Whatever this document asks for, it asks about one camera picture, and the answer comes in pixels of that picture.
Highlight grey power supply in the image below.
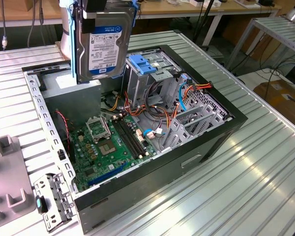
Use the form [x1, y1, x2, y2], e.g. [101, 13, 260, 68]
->
[40, 71, 103, 123]

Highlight short blue board wire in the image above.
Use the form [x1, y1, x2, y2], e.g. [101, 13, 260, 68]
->
[142, 128, 167, 138]

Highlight pale blue data wire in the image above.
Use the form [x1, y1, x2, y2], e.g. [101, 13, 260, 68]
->
[178, 73, 192, 113]

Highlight CPU socket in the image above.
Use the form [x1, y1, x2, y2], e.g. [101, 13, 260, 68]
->
[97, 140, 118, 157]

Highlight grey parts rack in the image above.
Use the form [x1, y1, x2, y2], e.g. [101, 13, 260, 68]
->
[0, 134, 37, 236]

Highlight metal disk bay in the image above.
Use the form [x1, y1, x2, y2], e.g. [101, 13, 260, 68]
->
[159, 102, 234, 152]

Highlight green motherboard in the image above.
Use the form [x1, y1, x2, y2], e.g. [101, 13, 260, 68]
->
[68, 112, 158, 194]

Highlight wooden desk with white frame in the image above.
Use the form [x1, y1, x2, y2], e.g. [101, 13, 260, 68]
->
[0, 0, 283, 47]

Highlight orange yellow wire bundle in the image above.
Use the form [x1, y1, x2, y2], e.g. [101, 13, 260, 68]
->
[100, 90, 148, 116]

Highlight black clip with teal tab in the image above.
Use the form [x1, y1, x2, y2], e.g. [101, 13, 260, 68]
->
[35, 195, 50, 214]

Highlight black tripod stand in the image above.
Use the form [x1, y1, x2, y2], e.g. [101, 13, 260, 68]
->
[193, 0, 215, 47]

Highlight blue plastic drive latch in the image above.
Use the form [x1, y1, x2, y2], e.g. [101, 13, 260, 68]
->
[129, 54, 158, 76]

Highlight metal socket cover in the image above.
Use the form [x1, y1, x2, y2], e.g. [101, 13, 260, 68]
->
[85, 115, 112, 143]

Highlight black wire bundle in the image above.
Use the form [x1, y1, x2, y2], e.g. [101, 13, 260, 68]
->
[145, 80, 169, 121]

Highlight metal slot bracket retainer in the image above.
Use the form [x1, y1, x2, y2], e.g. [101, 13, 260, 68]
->
[33, 172, 77, 234]

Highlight black PC case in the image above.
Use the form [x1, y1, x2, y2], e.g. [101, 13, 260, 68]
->
[21, 44, 248, 236]

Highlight brown cardboard box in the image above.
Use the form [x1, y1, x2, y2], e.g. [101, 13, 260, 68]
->
[223, 24, 283, 59]

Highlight orange red yellow power wire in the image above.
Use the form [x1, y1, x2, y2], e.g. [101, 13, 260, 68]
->
[171, 82, 212, 123]

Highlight blue expansion slot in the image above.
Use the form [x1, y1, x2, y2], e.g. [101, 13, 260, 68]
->
[88, 163, 127, 187]

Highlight hard disk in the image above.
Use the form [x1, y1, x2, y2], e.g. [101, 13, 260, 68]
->
[70, 0, 141, 84]

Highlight red black twisted wire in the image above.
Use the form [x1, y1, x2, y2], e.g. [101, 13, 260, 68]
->
[55, 110, 72, 151]

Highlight grey metal drive cage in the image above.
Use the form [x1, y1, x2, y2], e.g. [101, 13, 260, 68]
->
[122, 49, 185, 109]

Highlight cardboard box with white label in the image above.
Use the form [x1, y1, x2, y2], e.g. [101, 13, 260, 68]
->
[254, 80, 295, 123]

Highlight cable with metal plug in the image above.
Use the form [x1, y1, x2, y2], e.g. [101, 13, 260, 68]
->
[0, 0, 9, 51]

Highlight metal slat side table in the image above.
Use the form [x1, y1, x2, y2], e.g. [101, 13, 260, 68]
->
[226, 16, 295, 72]

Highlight black RAM slot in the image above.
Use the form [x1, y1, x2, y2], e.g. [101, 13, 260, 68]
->
[115, 117, 144, 158]
[112, 117, 141, 159]
[118, 116, 147, 156]
[120, 115, 149, 155]

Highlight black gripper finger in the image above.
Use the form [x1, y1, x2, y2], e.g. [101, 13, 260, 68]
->
[81, 0, 106, 34]

